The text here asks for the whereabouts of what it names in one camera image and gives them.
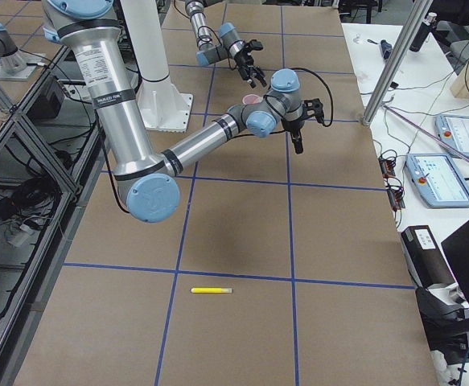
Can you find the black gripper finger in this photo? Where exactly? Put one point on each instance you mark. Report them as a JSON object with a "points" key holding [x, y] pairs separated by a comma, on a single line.
{"points": [[247, 76], [259, 75], [296, 138]]}

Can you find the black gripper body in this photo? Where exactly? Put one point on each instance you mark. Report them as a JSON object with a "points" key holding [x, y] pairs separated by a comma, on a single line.
{"points": [[242, 59], [292, 126]]}

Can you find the yellow marker pen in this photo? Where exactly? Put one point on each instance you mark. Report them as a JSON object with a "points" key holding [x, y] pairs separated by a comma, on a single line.
{"points": [[211, 290]]}

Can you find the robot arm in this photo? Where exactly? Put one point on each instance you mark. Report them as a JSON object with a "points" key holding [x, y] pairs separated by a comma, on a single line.
{"points": [[224, 44], [124, 66]]}

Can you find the small circuit board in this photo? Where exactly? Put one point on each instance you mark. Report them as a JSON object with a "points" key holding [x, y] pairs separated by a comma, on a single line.
{"points": [[387, 167]]}

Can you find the near teach pendant tablet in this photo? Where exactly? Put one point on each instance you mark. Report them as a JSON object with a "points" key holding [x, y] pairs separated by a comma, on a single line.
{"points": [[438, 180]]}

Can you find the teach pendant tablet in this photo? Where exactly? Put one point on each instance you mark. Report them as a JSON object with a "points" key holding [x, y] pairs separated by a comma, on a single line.
{"points": [[453, 130], [438, 180]]}

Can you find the black bottle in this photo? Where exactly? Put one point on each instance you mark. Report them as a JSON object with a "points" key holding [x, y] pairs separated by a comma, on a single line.
{"points": [[426, 27]]}

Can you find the far teach pendant tablet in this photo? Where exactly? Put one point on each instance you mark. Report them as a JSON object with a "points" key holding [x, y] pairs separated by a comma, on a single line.
{"points": [[453, 130]]}

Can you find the black box with label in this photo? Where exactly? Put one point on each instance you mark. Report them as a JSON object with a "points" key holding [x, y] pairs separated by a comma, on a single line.
{"points": [[424, 258]]}

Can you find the purple rod green tip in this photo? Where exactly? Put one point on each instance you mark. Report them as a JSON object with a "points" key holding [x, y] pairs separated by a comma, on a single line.
{"points": [[446, 146]]}

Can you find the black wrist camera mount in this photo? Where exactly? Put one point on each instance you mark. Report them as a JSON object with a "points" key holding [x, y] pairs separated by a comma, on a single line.
{"points": [[252, 45], [313, 108]]}

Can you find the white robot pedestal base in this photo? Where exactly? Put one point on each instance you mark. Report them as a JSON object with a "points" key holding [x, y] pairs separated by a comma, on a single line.
{"points": [[162, 106]]}

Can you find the aluminium frame post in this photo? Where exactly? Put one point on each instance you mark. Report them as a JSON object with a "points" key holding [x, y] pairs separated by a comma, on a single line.
{"points": [[404, 39]]}

